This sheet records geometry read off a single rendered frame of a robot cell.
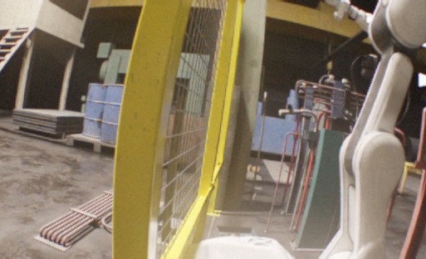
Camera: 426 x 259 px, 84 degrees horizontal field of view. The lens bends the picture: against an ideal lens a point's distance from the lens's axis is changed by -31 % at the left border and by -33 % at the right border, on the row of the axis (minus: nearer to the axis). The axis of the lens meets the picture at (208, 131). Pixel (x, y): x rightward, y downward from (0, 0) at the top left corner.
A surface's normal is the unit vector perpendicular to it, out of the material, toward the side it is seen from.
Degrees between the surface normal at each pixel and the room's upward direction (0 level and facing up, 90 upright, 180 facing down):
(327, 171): 90
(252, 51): 90
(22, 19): 90
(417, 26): 90
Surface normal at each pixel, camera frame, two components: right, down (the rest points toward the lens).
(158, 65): -0.09, 0.04
